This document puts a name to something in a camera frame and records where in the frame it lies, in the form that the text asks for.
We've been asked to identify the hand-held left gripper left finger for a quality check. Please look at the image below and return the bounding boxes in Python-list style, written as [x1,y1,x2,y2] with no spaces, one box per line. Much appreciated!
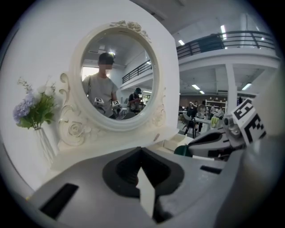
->
[26,147,154,228]

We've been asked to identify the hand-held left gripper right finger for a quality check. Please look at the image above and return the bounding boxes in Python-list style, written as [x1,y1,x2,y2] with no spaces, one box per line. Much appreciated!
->
[140,147,243,228]

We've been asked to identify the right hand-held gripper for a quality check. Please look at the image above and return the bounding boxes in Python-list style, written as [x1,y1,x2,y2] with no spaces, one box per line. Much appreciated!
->
[187,99,267,161]

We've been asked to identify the white dressing table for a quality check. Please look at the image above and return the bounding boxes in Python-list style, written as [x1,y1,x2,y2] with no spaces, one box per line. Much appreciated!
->
[50,128,194,172]

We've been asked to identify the black and grey chair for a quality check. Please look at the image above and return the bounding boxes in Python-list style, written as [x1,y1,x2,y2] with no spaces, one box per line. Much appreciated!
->
[182,117,201,135]

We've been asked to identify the white oval ornate mirror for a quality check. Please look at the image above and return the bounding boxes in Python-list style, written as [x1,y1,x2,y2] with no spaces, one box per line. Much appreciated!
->
[57,20,167,152]

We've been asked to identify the purple white flowers in vase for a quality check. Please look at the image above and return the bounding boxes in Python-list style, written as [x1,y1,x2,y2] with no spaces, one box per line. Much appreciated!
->
[12,77,59,164]

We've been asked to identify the black mezzanine railing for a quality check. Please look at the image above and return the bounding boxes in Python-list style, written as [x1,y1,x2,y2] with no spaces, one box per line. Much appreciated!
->
[177,30,277,60]

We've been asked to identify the white wall shelf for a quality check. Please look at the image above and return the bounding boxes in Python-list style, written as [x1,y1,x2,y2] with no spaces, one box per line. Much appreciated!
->
[206,99,228,112]

